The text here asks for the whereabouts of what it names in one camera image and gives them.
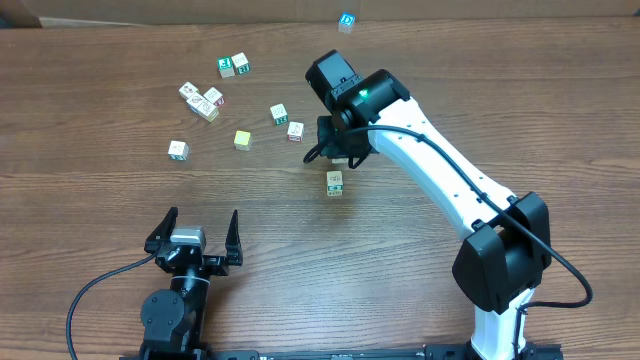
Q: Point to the yellow top number seven block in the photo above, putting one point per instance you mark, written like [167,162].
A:
[243,140]

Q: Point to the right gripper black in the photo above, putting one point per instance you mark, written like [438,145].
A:
[331,147]

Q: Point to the green R centre block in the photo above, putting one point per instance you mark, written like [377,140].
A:
[279,114]

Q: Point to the red number three block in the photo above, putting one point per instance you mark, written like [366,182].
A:
[295,132]

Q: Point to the green R side block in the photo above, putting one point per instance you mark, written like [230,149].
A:
[241,63]

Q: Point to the yellow side cluster block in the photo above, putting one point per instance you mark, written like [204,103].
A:
[208,110]

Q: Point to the green top letter block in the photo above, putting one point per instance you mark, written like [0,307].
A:
[225,67]

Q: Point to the red side cluster block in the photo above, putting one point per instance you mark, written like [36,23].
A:
[214,96]

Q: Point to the blue letter block far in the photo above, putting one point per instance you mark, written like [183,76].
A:
[346,23]

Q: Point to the green number four block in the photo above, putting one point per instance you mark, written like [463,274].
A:
[334,181]

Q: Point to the blue side cluster block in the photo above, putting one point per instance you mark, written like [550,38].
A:
[194,101]

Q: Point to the green J letter block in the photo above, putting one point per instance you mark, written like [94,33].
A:
[178,150]

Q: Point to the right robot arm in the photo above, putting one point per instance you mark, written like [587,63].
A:
[504,237]

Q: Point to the plain picture block left cluster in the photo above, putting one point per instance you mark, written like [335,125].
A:
[187,90]

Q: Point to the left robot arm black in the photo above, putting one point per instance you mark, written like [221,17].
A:
[173,318]

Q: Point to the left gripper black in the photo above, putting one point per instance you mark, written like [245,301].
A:
[218,263]

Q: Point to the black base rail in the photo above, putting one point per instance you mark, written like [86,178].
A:
[340,355]

